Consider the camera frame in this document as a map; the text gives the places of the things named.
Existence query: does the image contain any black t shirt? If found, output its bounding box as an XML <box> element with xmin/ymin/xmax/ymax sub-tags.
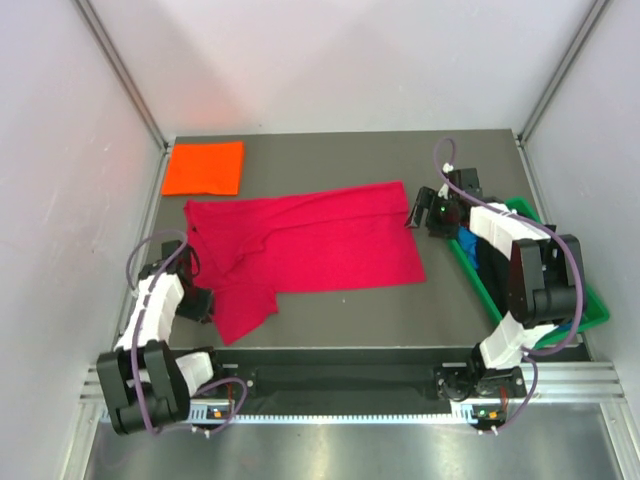
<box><xmin>476</xmin><ymin>238</ymin><xmax>509</xmax><ymax>317</ymax></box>

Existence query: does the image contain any right aluminium frame post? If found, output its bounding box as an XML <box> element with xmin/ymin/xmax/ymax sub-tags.
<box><xmin>515</xmin><ymin>0</ymin><xmax>612</xmax><ymax>148</ymax></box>

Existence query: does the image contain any purple cable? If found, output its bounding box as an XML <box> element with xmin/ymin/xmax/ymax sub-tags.
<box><xmin>124</xmin><ymin>228</ymin><xmax>250</xmax><ymax>441</ymax></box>
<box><xmin>432</xmin><ymin>137</ymin><xmax>586</xmax><ymax>436</ymax></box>

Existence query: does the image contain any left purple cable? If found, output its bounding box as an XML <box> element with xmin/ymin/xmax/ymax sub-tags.
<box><xmin>124</xmin><ymin>228</ymin><xmax>250</xmax><ymax>441</ymax></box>

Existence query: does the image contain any red t shirt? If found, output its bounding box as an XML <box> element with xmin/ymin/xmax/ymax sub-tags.
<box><xmin>184</xmin><ymin>181</ymin><xmax>426</xmax><ymax>345</ymax></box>

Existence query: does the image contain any left aluminium frame post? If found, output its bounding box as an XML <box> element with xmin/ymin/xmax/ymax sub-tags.
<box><xmin>71</xmin><ymin>0</ymin><xmax>169</xmax><ymax>152</ymax></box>

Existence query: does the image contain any blue t shirt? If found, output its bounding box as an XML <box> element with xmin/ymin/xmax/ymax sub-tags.
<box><xmin>457</xmin><ymin>227</ymin><xmax>479</xmax><ymax>270</ymax></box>

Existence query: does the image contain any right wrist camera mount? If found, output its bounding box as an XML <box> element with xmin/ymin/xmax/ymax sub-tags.
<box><xmin>438</xmin><ymin>163</ymin><xmax>454</xmax><ymax>199</ymax></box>

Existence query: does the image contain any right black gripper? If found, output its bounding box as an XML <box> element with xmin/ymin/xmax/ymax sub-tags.
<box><xmin>404</xmin><ymin>187</ymin><xmax>458</xmax><ymax>240</ymax></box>

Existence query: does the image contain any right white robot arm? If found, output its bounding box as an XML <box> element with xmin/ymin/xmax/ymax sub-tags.
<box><xmin>405</xmin><ymin>164</ymin><xmax>586</xmax><ymax>402</ymax></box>

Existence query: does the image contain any green plastic tray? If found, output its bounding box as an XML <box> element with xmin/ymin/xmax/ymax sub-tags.
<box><xmin>441</xmin><ymin>196</ymin><xmax>611</xmax><ymax>357</ymax></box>

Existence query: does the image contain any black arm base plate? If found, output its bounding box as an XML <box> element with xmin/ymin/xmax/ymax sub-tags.
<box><xmin>207</xmin><ymin>347</ymin><xmax>526</xmax><ymax>416</ymax></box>

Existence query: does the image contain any folded orange t shirt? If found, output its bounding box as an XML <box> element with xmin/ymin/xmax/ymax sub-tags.
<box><xmin>161</xmin><ymin>141</ymin><xmax>245</xmax><ymax>196</ymax></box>

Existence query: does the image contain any aluminium frame post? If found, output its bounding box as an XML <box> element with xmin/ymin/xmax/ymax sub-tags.
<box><xmin>71</xmin><ymin>0</ymin><xmax>169</xmax><ymax>152</ymax></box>
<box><xmin>515</xmin><ymin>0</ymin><xmax>612</xmax><ymax>148</ymax></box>

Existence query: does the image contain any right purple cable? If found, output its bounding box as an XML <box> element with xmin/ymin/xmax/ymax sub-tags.
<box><xmin>432</xmin><ymin>137</ymin><xmax>586</xmax><ymax>436</ymax></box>

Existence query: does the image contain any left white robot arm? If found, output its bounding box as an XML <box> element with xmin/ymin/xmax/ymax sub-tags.
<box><xmin>96</xmin><ymin>240</ymin><xmax>227</xmax><ymax>435</ymax></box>

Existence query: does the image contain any slotted grey cable duct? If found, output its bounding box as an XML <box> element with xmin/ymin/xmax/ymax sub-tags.
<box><xmin>99</xmin><ymin>403</ymin><xmax>506</xmax><ymax>426</ymax></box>

